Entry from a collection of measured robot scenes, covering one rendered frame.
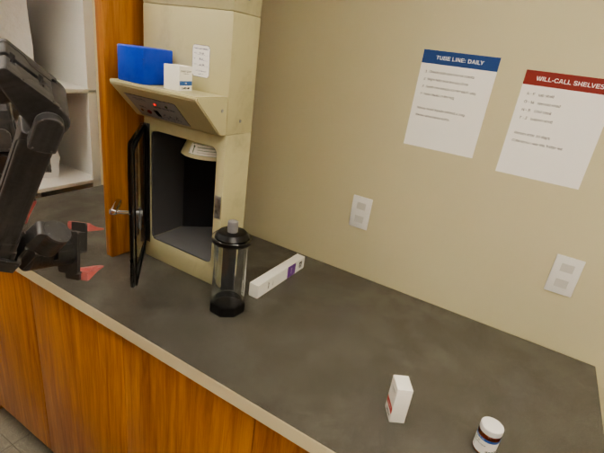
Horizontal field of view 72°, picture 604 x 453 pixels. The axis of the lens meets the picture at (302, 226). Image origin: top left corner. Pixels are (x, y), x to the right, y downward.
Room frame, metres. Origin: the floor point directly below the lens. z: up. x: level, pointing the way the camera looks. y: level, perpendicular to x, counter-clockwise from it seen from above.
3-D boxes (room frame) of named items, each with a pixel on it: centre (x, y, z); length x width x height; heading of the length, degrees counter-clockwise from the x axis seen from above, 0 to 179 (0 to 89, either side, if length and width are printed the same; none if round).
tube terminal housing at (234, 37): (1.30, 0.32, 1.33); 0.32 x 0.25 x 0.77; 62
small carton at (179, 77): (1.12, 0.37, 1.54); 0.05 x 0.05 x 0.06; 68
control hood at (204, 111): (1.14, 0.40, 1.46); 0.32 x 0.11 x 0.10; 62
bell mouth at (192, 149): (1.27, 0.31, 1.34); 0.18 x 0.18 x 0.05
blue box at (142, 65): (1.18, 0.48, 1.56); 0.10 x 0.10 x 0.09; 62
